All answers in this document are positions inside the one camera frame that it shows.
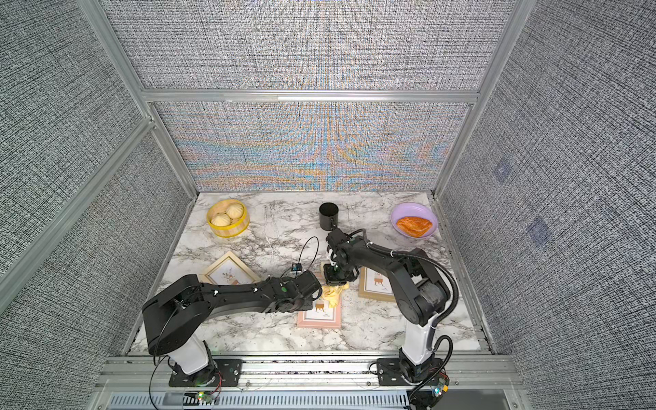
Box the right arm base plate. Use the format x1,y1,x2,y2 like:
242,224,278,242
368,358,450,387

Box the aluminium front rail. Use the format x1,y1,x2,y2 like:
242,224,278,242
87,351,532,409

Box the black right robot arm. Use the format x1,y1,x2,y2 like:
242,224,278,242
323,228,460,385

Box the yellow bamboo steamer basket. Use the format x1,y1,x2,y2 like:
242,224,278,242
206,199,250,238

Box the light wood picture frame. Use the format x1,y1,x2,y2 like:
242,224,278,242
199,251,261,285

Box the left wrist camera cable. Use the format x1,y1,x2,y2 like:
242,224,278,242
280,235,321,280

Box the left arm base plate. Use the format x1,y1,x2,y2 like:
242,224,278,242
168,359,243,388

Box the yellow microfibre cloth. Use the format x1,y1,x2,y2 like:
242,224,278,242
320,283,350,309

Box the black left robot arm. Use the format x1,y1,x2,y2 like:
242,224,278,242
142,271,322,376

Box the wooden picture frame deer print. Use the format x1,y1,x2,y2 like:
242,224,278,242
358,268,396,302

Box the purple bowl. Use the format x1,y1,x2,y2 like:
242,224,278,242
391,203,438,238

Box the steamed bun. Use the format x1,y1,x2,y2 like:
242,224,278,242
210,213,232,227
225,203,244,220

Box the orange food in bowl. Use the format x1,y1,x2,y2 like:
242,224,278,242
396,216,433,237

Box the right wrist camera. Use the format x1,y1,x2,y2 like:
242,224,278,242
326,228,352,255

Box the left steamed bun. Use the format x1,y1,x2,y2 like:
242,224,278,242
210,213,232,227

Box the pink picture frame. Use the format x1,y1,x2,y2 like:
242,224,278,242
297,263,342,329

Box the black mug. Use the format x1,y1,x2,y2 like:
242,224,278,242
319,203,339,232

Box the right steamed bun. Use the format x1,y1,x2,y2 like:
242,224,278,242
225,203,244,220

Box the black corrugated cable conduit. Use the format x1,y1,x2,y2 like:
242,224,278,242
347,227,460,329

